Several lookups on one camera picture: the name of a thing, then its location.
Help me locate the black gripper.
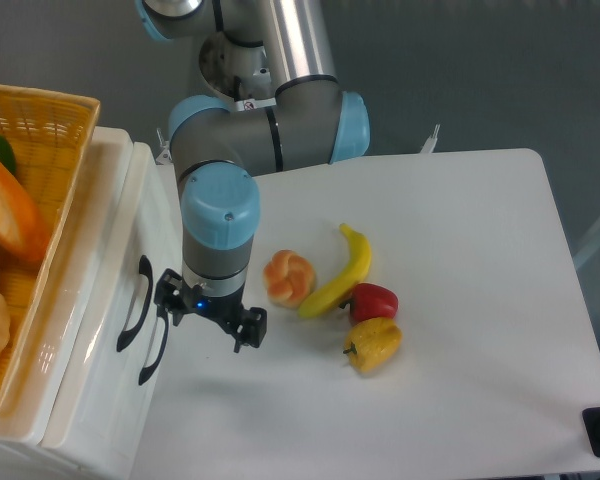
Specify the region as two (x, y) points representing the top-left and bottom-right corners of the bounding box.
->
(154, 269), (268, 353)

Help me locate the green fruit in basket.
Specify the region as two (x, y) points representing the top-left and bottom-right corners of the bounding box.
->
(0, 135), (17, 176)

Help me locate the red bell pepper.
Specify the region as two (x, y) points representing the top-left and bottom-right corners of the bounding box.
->
(339, 283), (399, 325)

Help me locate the white drawer cabinet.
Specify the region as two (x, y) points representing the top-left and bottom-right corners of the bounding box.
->
(0, 126), (183, 480)

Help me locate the orange baguette bread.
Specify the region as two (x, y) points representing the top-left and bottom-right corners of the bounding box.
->
(0, 162), (51, 264)

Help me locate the knotted bread roll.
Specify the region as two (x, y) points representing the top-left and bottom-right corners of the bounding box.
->
(262, 250), (316, 309)

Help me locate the black lower drawer handle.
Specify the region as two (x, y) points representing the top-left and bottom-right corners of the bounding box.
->
(138, 307), (169, 386)

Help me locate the white drawer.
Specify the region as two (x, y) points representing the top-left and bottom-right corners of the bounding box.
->
(41, 143), (180, 479)

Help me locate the orange woven basket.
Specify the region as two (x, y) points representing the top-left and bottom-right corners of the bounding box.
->
(0, 85), (100, 415)

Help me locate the yellow bell pepper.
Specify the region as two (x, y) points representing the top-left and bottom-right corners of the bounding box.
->
(342, 317), (403, 374)

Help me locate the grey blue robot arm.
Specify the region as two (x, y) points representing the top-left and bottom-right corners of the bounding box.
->
(136, 1), (370, 348)

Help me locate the black drawer handle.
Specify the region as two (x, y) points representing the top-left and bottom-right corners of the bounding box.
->
(116, 255), (154, 352)
(138, 307), (169, 386)

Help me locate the black top drawer handle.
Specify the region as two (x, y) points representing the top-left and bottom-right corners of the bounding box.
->
(116, 255), (154, 352)

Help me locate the yellow banana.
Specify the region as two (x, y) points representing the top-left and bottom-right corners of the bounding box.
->
(298, 223), (372, 319)

